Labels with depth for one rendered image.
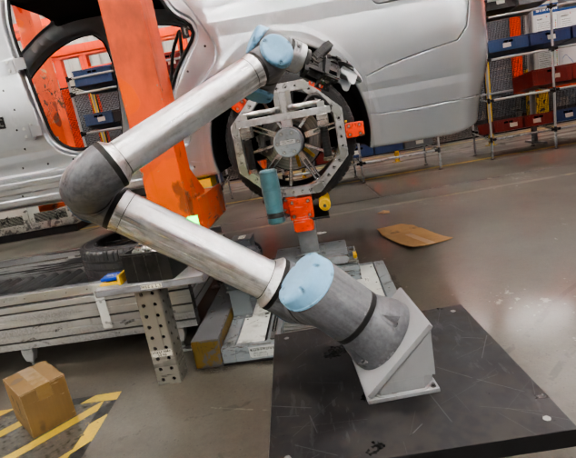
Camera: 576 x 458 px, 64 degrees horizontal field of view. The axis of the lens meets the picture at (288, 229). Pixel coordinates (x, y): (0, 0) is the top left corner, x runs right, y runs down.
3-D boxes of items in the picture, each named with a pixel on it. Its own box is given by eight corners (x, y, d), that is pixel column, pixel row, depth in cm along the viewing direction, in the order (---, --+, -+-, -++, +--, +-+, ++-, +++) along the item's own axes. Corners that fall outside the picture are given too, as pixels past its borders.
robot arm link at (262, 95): (245, 83, 124) (254, 43, 127) (237, 100, 135) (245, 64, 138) (278, 94, 127) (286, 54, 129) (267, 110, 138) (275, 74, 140)
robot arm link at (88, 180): (37, 170, 94) (278, 19, 116) (48, 184, 106) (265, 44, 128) (74, 214, 95) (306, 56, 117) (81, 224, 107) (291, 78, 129)
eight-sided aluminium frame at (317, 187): (352, 184, 230) (336, 73, 218) (353, 187, 224) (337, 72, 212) (247, 202, 236) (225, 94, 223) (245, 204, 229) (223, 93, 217)
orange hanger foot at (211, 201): (226, 210, 257) (213, 149, 249) (205, 233, 206) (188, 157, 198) (198, 214, 259) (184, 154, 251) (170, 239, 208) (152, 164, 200)
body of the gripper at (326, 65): (330, 94, 145) (295, 80, 141) (331, 73, 149) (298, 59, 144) (342, 79, 139) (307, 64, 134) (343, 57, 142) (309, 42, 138)
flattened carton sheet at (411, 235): (410, 225, 355) (409, 220, 354) (452, 239, 303) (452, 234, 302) (375, 233, 349) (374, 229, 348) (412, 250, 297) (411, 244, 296)
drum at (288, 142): (306, 152, 228) (302, 123, 225) (305, 155, 207) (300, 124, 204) (278, 156, 229) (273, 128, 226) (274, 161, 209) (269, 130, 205)
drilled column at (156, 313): (188, 369, 196) (165, 277, 187) (182, 382, 187) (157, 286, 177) (165, 372, 197) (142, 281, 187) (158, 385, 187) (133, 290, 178)
